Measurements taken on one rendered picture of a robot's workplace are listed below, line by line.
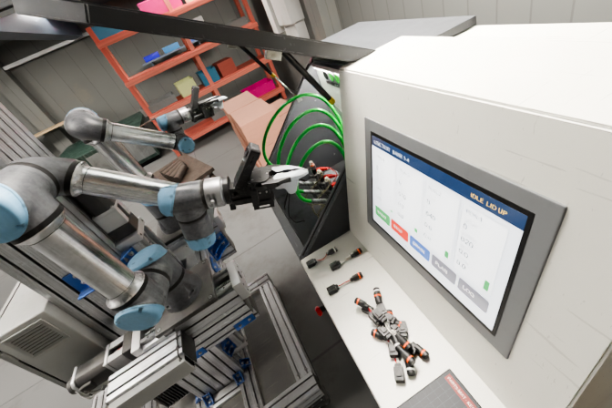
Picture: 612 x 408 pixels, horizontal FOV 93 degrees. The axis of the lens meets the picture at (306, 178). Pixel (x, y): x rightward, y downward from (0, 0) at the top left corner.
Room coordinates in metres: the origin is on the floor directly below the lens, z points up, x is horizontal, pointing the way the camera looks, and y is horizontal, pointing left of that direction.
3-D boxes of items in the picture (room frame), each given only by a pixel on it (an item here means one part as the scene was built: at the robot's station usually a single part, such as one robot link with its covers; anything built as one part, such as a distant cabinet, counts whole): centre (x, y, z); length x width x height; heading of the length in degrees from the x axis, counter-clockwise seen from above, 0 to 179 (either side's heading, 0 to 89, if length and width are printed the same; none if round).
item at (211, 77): (5.65, 0.92, 1.17); 2.48 x 0.66 x 2.33; 103
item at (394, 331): (0.39, -0.03, 1.01); 0.23 x 0.11 x 0.06; 10
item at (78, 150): (6.16, 3.41, 0.35); 1.76 x 1.65 x 0.70; 103
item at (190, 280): (0.78, 0.59, 1.09); 0.15 x 0.15 x 0.10
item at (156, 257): (0.78, 0.59, 1.20); 0.13 x 0.12 x 0.14; 178
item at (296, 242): (1.10, 0.18, 0.87); 0.62 x 0.04 x 0.16; 10
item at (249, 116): (3.59, 0.10, 0.41); 1.39 x 0.99 x 0.82; 8
